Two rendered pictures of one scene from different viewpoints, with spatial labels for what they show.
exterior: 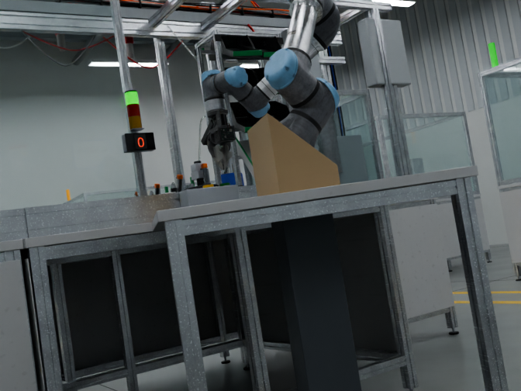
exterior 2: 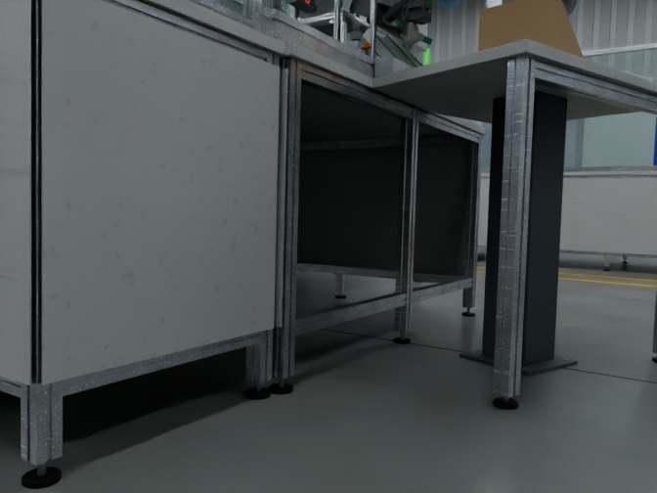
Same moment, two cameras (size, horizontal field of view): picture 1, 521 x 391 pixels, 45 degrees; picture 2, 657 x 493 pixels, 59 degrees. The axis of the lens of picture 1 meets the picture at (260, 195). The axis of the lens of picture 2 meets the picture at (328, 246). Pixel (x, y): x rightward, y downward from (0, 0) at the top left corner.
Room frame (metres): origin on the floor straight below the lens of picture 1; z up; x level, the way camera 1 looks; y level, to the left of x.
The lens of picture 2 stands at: (0.57, 1.22, 0.46)
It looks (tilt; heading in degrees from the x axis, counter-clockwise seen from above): 3 degrees down; 335
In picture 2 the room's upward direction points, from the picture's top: 2 degrees clockwise
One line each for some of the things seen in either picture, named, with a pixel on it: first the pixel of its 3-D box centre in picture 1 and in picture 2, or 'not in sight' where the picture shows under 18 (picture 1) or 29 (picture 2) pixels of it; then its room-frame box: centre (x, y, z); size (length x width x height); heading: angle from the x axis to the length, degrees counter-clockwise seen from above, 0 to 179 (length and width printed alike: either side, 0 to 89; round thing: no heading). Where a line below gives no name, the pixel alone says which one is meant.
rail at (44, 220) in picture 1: (155, 208); (353, 67); (2.25, 0.38, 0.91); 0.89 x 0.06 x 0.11; 123
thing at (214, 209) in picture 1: (294, 203); (516, 96); (2.04, -0.10, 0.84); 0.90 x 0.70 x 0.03; 102
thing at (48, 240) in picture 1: (162, 233); (260, 115); (2.90, 0.47, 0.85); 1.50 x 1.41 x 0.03; 123
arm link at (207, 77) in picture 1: (213, 86); not in sight; (2.32, 0.11, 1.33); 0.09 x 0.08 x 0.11; 45
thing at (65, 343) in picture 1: (227, 295); not in sight; (4.04, 0.30, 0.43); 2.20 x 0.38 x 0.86; 123
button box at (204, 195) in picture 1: (209, 195); (397, 73); (2.30, 0.18, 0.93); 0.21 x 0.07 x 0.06; 123
